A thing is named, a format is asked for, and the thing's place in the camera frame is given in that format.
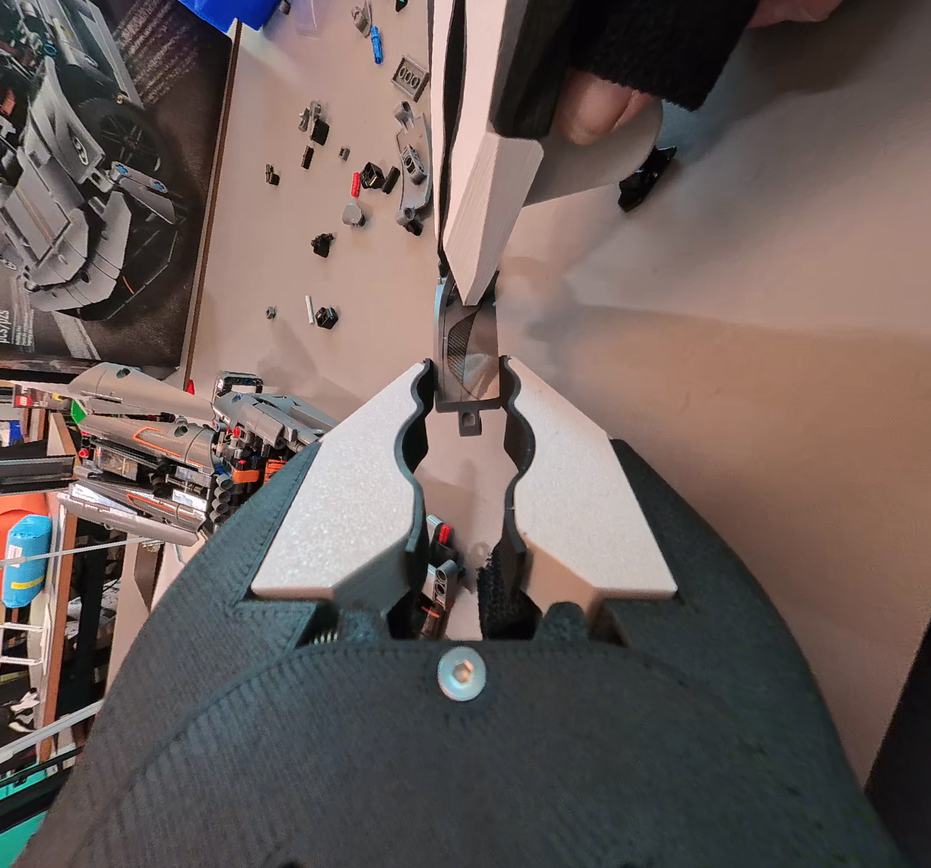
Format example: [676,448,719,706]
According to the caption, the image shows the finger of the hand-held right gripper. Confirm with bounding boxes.
[428,0,466,247]
[442,0,545,308]

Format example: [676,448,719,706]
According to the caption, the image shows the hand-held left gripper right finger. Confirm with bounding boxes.
[498,355,681,603]

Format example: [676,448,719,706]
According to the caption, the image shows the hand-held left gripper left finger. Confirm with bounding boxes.
[249,361,437,603]

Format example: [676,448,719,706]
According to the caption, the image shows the dark grey curved lego panel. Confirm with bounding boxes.
[434,268,510,440]

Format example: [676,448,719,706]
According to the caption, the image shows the scattered loose lego pieces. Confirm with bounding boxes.
[262,0,436,331]

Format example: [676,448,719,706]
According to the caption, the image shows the black angled lego piece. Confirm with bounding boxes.
[617,144,679,212]

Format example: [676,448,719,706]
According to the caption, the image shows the partly built lego car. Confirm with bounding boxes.
[57,361,466,640]

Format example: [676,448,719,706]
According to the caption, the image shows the lego set box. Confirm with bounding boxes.
[0,0,235,375]

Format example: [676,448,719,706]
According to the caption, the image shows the blue cylindrical pouch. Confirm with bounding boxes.
[0,515,55,609]

